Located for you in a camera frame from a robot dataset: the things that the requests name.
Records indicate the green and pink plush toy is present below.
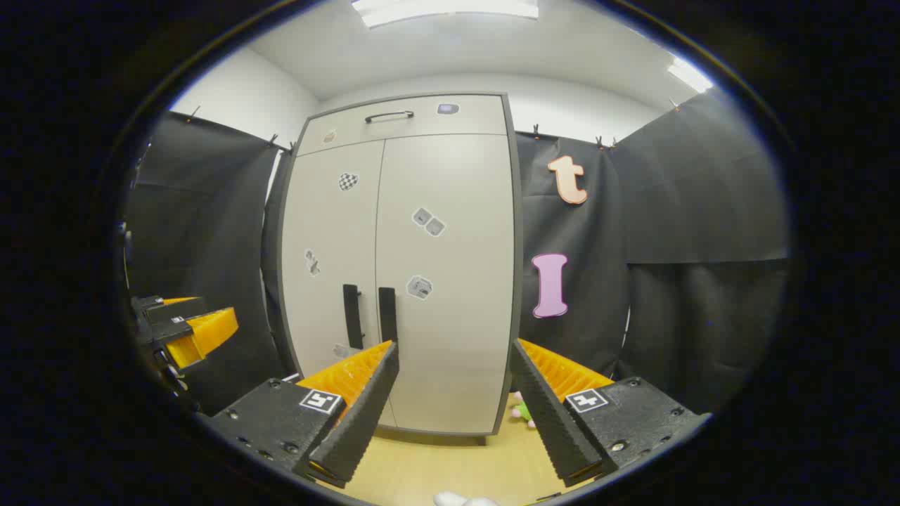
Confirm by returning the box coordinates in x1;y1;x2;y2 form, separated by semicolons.
510;390;536;429

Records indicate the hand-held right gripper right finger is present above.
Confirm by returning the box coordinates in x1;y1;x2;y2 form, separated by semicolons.
510;339;711;488

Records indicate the ceiling light panel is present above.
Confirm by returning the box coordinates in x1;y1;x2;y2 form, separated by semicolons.
667;56;714;94
350;0;541;29

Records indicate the grey double-door shoe cabinet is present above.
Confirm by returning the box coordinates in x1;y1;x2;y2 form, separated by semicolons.
278;91;525;445

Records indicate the black cabinet door handle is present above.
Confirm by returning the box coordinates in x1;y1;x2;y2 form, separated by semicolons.
378;287;399;345
342;284;365;350

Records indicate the black backdrop cloth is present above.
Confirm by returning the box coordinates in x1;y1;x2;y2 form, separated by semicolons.
125;111;296;415
515;90;790;415

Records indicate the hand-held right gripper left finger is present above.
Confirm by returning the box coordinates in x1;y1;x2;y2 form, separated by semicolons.
200;339;400;489

